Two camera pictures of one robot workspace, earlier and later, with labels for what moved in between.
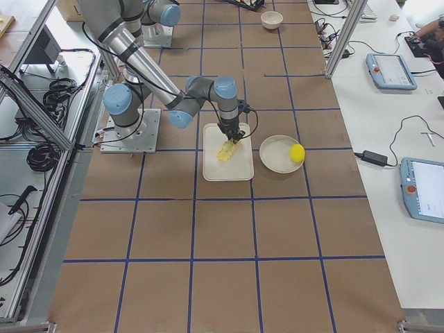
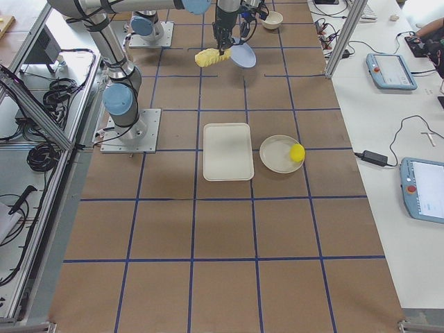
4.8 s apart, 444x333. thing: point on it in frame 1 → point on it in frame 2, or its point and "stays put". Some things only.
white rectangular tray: (238, 166) stays put
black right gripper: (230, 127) → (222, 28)
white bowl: (271, 20) stays put
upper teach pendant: (389, 71) stays put
